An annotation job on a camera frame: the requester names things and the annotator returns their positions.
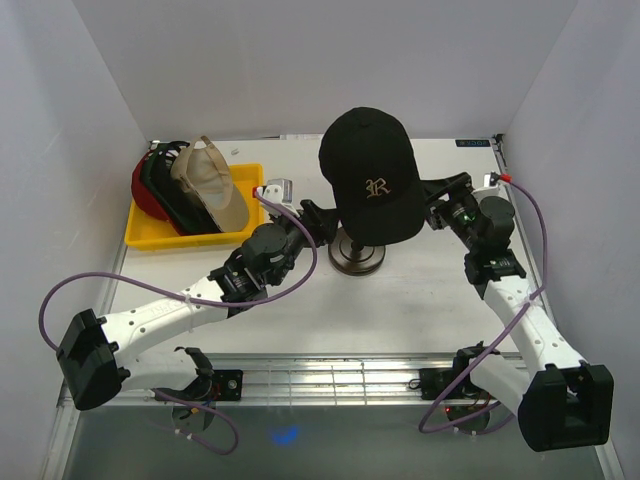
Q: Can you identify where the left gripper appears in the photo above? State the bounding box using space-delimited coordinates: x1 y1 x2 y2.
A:
268 200 342 287

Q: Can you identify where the black cap gold letter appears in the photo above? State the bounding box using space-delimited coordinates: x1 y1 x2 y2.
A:
318 107 426 246

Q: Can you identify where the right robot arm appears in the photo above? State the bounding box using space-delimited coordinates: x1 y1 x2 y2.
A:
418 172 614 452

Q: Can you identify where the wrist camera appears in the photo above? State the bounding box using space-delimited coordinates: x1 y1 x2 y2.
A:
473 172 512 196
253 178 293 208

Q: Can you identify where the yellow plastic tray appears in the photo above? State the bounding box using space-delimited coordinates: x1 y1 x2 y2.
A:
124 154 263 250

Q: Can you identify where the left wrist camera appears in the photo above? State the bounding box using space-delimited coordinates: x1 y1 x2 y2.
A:
253 178 293 208

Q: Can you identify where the red cap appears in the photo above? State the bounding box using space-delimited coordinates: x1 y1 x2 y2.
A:
131 151 172 223

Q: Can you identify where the beige mannequin head stand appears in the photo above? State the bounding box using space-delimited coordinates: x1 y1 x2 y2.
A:
328 227 386 276

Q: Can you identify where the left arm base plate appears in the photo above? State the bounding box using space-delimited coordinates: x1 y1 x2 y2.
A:
164 369 244 402

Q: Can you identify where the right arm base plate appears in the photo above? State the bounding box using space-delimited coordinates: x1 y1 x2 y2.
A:
418 368 481 400

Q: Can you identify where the aluminium frame rail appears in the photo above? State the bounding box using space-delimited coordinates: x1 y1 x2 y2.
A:
56 348 451 414

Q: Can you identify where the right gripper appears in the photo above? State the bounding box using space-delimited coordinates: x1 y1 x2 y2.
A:
405 172 481 253

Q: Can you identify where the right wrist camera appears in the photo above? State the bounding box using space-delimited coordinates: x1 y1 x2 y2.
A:
473 172 512 196

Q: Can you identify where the beige cap black letter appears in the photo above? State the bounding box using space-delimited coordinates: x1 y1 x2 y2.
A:
170 136 249 233

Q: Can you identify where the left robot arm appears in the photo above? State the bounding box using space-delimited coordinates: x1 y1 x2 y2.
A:
56 200 339 411

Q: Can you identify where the black cap in tray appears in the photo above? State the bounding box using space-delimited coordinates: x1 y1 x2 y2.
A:
141 141 220 235

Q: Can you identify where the dark green cap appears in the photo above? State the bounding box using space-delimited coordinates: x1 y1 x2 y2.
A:
142 142 193 235

